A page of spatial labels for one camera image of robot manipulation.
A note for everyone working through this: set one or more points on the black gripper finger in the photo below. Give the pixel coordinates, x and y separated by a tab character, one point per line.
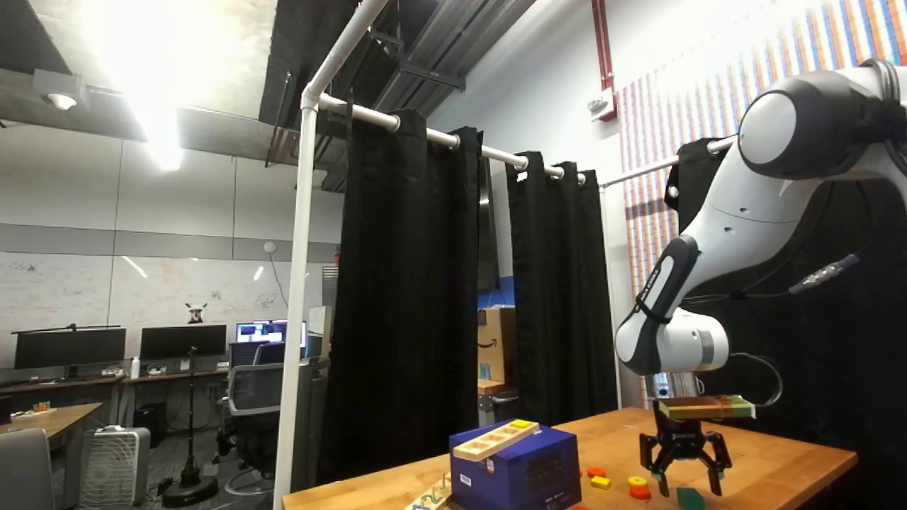
652	456
716	463

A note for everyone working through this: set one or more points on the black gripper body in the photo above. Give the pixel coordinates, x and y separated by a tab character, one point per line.
685	434

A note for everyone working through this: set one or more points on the green block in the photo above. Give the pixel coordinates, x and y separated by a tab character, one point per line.
690	500

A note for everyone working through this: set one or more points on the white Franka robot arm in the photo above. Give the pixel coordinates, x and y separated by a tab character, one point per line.
739	218

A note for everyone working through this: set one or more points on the yellow block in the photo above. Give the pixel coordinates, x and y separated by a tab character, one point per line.
601	483

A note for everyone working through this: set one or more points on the blue box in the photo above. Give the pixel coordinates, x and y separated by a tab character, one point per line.
515	477

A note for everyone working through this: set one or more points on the wooden board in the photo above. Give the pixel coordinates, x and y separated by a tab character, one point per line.
498	440

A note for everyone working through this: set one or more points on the cardboard box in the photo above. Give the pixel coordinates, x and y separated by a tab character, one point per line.
493	349

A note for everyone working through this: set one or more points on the light patterned board piece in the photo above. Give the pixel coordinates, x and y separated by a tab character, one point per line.
428	497

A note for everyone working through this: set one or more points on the white box fan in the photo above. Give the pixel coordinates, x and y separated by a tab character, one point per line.
114	467

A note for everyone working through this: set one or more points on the yellow disc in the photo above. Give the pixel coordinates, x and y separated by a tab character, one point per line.
638	483

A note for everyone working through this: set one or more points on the orange disc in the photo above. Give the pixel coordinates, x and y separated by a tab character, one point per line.
642	495
597	471

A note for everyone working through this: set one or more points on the black curtain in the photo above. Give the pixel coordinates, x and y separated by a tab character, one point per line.
407	284
561	284
831	398

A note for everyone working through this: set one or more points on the blue bin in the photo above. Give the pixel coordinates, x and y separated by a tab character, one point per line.
498	300

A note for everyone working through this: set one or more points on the mesh office chair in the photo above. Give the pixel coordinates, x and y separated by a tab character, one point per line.
252	393

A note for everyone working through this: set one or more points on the lit computer monitor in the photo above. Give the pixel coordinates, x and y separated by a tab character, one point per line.
258	332

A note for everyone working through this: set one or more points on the black floor stand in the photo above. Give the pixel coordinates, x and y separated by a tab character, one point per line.
187	488

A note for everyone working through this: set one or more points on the small dark figurine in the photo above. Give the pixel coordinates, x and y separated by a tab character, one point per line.
197	314

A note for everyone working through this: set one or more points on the dark computer monitor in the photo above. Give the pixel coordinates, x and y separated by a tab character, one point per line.
70	347
186	341

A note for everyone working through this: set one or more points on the bright ceiling light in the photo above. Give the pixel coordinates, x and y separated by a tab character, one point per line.
160	131

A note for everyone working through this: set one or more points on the long office desk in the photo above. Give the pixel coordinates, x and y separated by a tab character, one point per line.
67	383

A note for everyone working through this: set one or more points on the wooden office table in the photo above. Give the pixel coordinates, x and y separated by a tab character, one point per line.
46	420

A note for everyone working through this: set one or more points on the grey chair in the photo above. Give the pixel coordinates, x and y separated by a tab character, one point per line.
23	470

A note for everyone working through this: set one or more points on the small ceiling lamp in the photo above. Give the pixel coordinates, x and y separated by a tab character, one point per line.
61	101

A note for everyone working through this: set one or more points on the colourful striped wall panel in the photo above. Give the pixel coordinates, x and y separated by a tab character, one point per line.
661	143

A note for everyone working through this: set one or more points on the white wall alarm box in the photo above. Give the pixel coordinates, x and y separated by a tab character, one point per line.
598	104

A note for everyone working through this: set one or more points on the white pipe curtain frame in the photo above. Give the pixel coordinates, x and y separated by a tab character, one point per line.
305	284

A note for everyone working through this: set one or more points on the red wall pipe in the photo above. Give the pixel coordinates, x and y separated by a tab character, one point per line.
601	39

